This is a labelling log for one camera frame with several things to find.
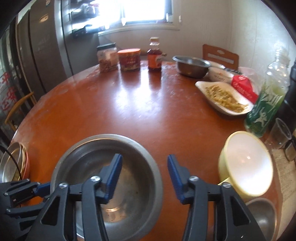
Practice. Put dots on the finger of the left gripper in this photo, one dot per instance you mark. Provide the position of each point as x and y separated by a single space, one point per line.
42 190

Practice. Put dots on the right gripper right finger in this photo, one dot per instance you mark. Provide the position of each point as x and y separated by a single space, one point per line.
232 220

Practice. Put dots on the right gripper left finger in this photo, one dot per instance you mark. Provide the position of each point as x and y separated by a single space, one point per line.
57 219

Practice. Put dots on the cream shell-shaped plate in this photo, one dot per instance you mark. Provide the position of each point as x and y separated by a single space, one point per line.
23 149

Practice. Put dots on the shallow steel pan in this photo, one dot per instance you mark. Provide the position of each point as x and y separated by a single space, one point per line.
11 163

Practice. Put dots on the large steel bowl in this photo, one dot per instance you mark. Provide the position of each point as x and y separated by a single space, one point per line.
137 201

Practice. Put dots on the yellow cup bowl with handle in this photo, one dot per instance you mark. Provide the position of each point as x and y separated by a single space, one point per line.
246 164

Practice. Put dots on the pink footed plastic bowl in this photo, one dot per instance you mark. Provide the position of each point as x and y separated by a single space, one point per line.
27 167

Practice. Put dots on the yellow wooden chair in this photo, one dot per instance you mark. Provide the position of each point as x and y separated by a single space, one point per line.
17 106

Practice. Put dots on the handwritten paper sheet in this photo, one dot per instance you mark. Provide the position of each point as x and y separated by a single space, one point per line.
286 175

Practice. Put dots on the white dish with food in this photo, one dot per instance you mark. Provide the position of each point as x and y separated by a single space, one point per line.
224 98

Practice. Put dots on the clear plastic cup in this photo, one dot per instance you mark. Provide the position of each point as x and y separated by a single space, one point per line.
279 135

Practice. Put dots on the small steel thermos cap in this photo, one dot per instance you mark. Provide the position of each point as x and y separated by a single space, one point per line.
290 150

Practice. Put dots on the green drink bottle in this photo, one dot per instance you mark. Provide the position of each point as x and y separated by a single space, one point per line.
272 93

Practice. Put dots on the red snack packet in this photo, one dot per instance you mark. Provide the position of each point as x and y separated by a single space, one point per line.
243 85

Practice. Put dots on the white ceramic bowl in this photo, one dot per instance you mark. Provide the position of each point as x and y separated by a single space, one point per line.
218 72

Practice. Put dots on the small steel bowl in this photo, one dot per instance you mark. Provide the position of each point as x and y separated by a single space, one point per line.
191 66

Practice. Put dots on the black thermos flask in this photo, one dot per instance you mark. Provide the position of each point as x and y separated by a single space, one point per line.
287 110

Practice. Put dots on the red lidded jar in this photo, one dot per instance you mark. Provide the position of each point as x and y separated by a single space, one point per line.
129 59

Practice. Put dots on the clear jar of dried food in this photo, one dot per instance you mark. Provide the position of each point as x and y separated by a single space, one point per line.
107 57

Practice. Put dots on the amber sauce bottle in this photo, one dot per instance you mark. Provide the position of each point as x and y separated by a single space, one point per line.
154 55

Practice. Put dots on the wooden chair back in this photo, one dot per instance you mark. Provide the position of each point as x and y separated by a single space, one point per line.
221 56

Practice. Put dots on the grey refrigerator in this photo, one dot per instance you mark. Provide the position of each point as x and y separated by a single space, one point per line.
55 40

